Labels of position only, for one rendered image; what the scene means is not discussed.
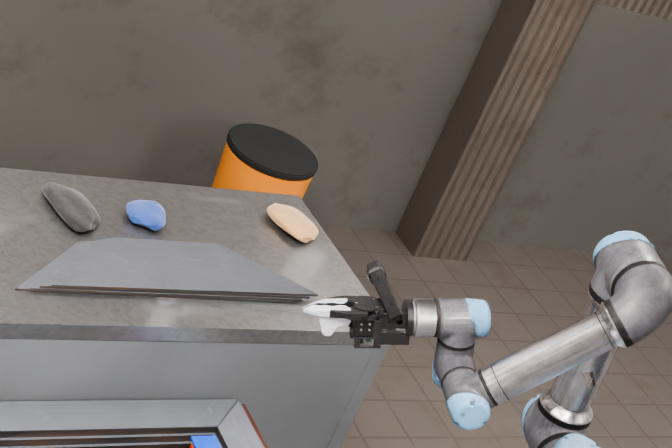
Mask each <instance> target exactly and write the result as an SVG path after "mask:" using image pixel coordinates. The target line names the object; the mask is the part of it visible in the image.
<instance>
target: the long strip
mask: <svg viewBox="0 0 672 448"><path fill-rule="evenodd" d="M237 401H238V399H179V400H68V401H0V432H9V431H53V430H98V429H142V428H187V427H218V425H219V424H220V423H221V421H222V420H223V419H224V418H225V416H226V415H227V414H228V412H229V411H230V410H231V408H232V407H233V406H234V404H235V403H236V402H237Z"/></svg>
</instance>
